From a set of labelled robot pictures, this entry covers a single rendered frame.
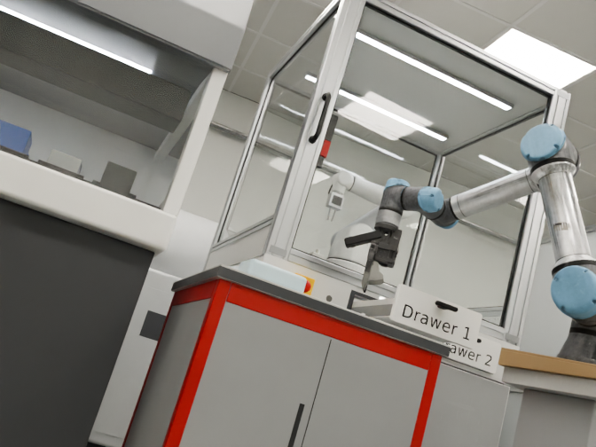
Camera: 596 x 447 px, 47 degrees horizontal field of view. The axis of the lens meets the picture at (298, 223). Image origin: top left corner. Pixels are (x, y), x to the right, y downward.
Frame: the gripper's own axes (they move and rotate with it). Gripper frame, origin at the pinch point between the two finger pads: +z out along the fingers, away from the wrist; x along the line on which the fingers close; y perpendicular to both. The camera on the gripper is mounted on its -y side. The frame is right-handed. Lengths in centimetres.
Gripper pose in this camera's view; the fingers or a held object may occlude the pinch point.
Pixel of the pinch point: (363, 286)
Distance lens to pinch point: 210.5
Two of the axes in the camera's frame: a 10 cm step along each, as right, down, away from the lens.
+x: 1.2, 2.9, 9.5
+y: 9.5, 2.4, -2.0
